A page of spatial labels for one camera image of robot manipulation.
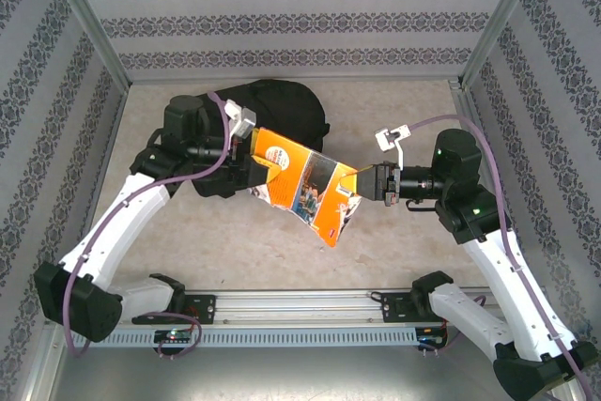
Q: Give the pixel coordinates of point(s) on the orange photo-cover textbook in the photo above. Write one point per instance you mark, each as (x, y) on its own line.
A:
(310, 189)

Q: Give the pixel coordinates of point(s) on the aluminium back rail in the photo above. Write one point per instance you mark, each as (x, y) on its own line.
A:
(375, 78)

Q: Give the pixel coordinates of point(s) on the aluminium side rail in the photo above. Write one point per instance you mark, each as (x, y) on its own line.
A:
(98, 185)
(465, 100)

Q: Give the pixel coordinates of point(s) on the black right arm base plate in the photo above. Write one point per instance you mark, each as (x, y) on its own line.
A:
(392, 309)

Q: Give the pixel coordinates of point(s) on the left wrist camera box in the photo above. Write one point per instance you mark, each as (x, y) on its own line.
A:
(241, 119)

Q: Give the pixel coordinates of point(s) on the grey metal panel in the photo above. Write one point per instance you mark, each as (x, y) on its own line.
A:
(300, 373)

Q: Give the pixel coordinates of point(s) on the small circuit board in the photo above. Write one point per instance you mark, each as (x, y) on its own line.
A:
(174, 335)
(429, 336)

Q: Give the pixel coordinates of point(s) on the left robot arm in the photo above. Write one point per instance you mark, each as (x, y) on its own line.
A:
(117, 222)

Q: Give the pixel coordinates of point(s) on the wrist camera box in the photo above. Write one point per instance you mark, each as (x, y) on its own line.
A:
(241, 119)
(392, 135)

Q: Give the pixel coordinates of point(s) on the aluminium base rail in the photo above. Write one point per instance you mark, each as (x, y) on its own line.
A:
(300, 304)

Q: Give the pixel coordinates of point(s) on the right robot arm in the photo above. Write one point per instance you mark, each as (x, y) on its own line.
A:
(507, 288)

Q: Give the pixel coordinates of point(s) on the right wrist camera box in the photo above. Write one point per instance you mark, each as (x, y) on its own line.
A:
(392, 135)

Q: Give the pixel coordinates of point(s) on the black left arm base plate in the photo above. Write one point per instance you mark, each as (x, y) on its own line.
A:
(204, 307)

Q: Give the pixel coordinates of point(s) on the aluminium frame post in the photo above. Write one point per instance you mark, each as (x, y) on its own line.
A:
(84, 11)
(502, 11)

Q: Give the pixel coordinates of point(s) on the black fabric backpack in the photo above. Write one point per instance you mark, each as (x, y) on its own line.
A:
(291, 110)

